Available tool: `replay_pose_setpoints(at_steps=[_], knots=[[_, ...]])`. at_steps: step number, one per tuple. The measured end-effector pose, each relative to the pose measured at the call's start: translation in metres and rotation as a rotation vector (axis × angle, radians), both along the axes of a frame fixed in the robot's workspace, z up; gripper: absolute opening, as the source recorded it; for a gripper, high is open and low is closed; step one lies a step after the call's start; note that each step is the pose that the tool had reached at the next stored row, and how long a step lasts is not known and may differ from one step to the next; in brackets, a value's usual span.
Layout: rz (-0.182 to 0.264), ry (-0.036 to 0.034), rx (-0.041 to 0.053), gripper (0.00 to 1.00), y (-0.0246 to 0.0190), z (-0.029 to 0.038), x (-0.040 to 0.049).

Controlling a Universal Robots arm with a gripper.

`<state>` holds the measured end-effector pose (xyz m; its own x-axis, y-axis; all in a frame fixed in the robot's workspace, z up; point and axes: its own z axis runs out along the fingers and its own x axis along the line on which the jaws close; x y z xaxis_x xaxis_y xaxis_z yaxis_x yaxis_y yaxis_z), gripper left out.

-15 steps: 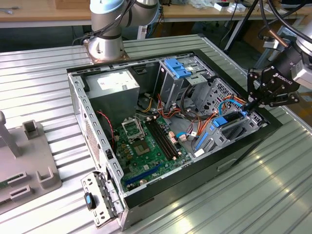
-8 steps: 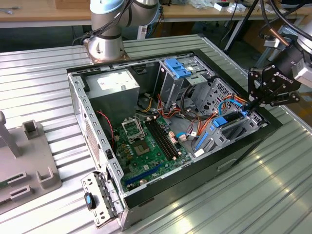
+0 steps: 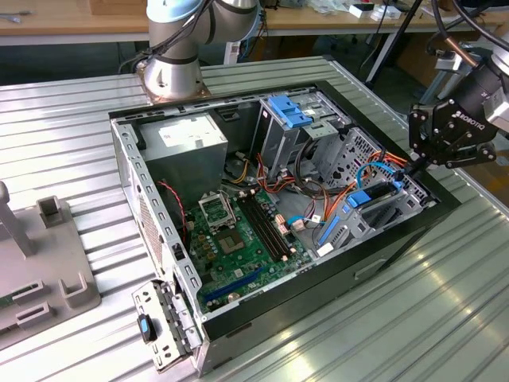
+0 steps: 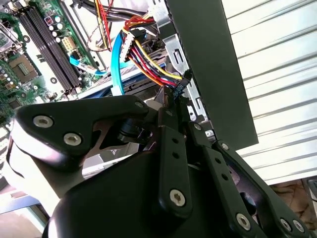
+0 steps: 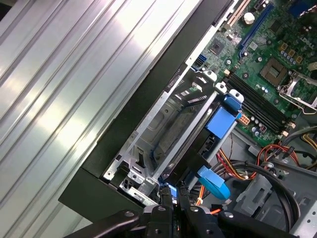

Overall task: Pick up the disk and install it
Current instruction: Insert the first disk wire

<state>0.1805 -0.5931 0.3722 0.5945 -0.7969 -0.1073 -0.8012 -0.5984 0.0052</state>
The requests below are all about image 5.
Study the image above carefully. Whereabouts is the grey metal disk bay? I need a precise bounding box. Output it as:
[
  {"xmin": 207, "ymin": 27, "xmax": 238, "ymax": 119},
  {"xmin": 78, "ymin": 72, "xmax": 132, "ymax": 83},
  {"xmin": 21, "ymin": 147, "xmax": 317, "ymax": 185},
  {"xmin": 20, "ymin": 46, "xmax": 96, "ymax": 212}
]
[{"xmin": 101, "ymin": 70, "xmax": 245, "ymax": 206}]

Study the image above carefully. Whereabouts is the black open PC case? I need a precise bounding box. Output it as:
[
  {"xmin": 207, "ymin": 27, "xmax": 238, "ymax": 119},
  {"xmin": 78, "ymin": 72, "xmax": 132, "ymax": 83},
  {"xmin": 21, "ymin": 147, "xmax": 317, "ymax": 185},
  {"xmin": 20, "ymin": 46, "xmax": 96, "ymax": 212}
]
[{"xmin": 58, "ymin": 0, "xmax": 317, "ymax": 238}]

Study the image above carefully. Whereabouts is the hard disk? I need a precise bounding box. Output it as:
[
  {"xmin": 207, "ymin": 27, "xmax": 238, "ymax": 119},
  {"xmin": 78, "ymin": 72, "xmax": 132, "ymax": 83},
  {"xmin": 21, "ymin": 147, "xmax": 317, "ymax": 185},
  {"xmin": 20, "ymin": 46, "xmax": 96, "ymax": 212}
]
[{"xmin": 151, "ymin": 95, "xmax": 245, "ymax": 191}]

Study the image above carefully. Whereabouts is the orange power wire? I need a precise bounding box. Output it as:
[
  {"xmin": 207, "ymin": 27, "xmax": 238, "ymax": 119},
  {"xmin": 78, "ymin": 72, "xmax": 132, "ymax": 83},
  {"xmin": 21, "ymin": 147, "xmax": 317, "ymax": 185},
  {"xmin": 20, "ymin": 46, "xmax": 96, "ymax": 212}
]
[{"xmin": 195, "ymin": 148, "xmax": 260, "ymax": 216}]

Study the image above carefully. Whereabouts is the black RAM slot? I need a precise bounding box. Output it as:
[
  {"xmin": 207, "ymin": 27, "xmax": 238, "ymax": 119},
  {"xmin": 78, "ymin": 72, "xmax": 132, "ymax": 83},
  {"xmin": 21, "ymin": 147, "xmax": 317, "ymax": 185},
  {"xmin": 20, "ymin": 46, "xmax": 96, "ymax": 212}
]
[
  {"xmin": 227, "ymin": 79, "xmax": 288, "ymax": 135},
  {"xmin": 235, "ymin": 73, "xmax": 297, "ymax": 127},
  {"xmin": 232, "ymin": 75, "xmax": 294, "ymax": 129},
  {"xmin": 230, "ymin": 77, "xmax": 291, "ymax": 132}
]

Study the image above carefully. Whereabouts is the square brown chipset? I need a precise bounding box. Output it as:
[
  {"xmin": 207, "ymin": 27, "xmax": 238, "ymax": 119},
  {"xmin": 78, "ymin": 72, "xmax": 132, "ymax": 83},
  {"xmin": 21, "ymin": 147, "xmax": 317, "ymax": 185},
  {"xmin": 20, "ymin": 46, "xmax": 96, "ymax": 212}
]
[{"xmin": 260, "ymin": 58, "xmax": 288, "ymax": 82}]

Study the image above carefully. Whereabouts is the silver coin battery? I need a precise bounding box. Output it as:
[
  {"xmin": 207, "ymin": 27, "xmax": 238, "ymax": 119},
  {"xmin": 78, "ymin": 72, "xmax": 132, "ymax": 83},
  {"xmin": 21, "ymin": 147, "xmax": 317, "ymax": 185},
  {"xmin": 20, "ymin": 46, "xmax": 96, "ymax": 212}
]
[{"xmin": 243, "ymin": 12, "xmax": 256, "ymax": 25}]

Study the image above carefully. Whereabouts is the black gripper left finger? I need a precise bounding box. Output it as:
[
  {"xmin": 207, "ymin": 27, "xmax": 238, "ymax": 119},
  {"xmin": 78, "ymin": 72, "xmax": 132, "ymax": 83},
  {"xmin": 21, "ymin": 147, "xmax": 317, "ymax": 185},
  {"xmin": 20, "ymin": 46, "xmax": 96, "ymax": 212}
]
[{"xmin": 63, "ymin": 187, "xmax": 174, "ymax": 238}]

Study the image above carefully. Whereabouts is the green motherboard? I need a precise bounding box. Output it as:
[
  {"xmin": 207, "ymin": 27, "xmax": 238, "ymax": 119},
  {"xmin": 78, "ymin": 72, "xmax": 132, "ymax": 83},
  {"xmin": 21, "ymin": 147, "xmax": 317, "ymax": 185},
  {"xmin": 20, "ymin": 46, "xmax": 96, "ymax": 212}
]
[{"xmin": 190, "ymin": 0, "xmax": 317, "ymax": 139}]

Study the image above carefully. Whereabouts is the beige expansion slot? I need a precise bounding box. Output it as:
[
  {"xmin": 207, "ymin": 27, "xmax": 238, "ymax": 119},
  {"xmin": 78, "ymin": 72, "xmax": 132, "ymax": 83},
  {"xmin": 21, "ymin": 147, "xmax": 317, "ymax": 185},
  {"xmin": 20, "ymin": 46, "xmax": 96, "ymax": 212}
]
[{"xmin": 226, "ymin": 0, "xmax": 251, "ymax": 28}]

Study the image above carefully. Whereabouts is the CPU socket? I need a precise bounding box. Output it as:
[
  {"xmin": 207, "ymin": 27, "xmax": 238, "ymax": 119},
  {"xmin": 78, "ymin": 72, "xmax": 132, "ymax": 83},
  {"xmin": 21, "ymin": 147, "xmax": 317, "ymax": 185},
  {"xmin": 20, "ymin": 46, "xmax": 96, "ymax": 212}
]
[{"xmin": 278, "ymin": 69, "xmax": 317, "ymax": 114}]

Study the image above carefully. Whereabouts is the blue data wire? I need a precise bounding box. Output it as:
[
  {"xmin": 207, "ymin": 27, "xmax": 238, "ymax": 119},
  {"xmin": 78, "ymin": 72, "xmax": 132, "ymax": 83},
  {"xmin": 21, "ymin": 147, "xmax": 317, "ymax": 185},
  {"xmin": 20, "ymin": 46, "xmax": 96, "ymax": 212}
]
[{"xmin": 197, "ymin": 166, "xmax": 232, "ymax": 201}]

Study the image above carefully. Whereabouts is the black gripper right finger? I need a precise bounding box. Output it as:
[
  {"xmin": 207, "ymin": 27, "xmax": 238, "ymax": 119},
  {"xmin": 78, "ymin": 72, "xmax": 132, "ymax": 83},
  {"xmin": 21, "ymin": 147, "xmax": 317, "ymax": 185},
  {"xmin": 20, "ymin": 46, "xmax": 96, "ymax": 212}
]
[{"xmin": 178, "ymin": 187, "xmax": 298, "ymax": 238}]

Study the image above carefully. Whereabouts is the blue expansion slot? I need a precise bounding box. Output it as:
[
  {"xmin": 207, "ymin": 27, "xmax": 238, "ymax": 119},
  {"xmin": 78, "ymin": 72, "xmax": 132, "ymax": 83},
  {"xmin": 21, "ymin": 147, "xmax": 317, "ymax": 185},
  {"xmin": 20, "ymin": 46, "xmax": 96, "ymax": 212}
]
[{"xmin": 239, "ymin": 0, "xmax": 273, "ymax": 52}]

